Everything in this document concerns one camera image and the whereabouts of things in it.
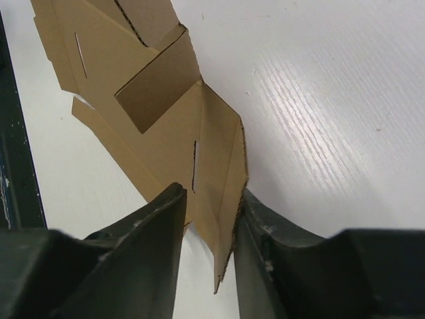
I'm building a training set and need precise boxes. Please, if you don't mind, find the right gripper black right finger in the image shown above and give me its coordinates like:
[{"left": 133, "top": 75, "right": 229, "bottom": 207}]
[{"left": 234, "top": 191, "right": 424, "bottom": 318}]

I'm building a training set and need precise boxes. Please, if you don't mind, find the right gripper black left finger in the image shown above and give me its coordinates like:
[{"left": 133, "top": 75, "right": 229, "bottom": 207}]
[{"left": 1, "top": 183, "right": 187, "bottom": 318}]

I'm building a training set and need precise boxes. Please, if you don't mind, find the brown cardboard box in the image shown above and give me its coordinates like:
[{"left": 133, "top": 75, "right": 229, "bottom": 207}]
[{"left": 32, "top": 0, "right": 248, "bottom": 286}]

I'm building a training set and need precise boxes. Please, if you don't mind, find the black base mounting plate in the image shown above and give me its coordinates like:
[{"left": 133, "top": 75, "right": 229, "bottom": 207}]
[{"left": 0, "top": 25, "right": 47, "bottom": 229}]

